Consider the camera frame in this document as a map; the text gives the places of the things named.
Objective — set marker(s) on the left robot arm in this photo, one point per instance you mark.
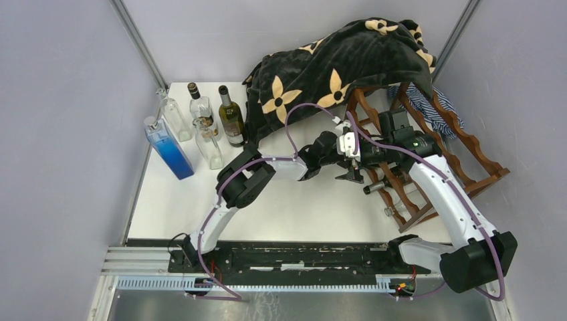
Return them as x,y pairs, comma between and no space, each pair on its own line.
242,181

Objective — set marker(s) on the tall clear glass bottle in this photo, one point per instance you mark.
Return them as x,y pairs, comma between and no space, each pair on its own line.
174,117

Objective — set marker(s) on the white slotted cable duct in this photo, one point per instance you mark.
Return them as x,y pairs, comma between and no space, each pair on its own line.
202,284

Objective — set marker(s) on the black floral blanket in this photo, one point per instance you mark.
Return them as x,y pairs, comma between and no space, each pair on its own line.
366,53

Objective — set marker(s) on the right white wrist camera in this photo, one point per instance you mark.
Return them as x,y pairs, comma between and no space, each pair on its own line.
348,145

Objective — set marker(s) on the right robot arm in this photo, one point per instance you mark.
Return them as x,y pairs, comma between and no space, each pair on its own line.
478,256

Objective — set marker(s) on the blue liquid square bottle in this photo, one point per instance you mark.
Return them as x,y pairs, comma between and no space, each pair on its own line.
165,144

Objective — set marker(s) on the wooden wine rack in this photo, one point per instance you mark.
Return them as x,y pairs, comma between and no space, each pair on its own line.
364,114

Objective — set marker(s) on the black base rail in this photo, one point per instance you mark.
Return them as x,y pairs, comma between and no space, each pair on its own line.
264,263

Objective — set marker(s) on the clear bottle black cap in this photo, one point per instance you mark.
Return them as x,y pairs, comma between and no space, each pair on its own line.
201,110

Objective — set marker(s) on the blue striped cloth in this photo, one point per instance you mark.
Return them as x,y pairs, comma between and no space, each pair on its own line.
421,104

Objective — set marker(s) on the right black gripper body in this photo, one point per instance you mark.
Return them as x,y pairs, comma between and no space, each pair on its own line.
372,153

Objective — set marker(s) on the green wine bottle back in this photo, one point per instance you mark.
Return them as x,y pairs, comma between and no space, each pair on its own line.
231,118

